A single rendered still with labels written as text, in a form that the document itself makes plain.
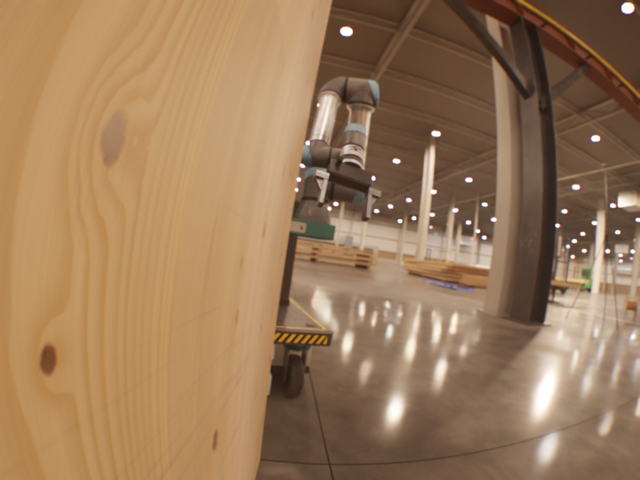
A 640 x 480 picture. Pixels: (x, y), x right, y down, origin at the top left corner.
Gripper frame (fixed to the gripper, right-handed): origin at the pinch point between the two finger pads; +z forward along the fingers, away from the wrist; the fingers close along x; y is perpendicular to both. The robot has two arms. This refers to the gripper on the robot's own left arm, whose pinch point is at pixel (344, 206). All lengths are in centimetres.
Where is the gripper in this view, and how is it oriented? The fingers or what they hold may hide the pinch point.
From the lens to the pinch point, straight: 84.7
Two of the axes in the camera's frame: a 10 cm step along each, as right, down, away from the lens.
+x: 9.4, 2.8, 1.9
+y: 2.9, -3.9, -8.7
